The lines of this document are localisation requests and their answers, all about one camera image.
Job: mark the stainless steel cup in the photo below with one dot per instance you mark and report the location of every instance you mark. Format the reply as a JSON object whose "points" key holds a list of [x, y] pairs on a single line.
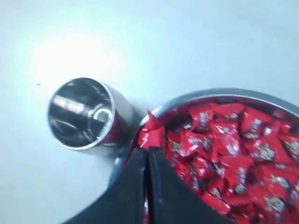
{"points": [[85, 113]]}

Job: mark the stainless steel bowl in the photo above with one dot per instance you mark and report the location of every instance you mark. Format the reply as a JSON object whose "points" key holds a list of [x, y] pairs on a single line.
{"points": [[280, 109]]}

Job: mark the red candy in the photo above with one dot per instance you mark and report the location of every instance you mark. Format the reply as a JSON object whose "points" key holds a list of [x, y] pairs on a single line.
{"points": [[151, 134]]}

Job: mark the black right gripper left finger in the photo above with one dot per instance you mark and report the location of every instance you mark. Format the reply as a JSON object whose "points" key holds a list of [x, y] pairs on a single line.
{"points": [[123, 201]]}

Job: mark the pile of red candies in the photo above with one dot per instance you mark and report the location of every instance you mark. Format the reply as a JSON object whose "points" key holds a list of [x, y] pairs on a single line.
{"points": [[239, 160]]}

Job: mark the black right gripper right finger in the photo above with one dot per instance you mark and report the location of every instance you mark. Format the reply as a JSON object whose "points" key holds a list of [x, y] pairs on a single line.
{"points": [[170, 200]]}

